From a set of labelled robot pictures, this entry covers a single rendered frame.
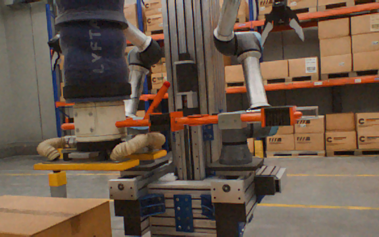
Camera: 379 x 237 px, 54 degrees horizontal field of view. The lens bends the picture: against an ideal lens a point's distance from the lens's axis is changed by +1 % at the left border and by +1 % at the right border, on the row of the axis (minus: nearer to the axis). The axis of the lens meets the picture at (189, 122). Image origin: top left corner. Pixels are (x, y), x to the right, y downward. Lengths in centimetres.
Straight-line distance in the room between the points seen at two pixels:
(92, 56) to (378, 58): 747
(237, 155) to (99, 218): 64
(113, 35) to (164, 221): 96
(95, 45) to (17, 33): 1232
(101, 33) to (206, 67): 78
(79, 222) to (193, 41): 101
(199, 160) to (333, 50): 669
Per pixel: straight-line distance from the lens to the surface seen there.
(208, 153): 188
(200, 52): 188
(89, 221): 150
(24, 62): 1323
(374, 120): 831
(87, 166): 116
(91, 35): 120
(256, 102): 173
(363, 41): 833
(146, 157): 126
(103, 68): 119
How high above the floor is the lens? 132
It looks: 3 degrees down
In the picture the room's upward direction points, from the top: 4 degrees counter-clockwise
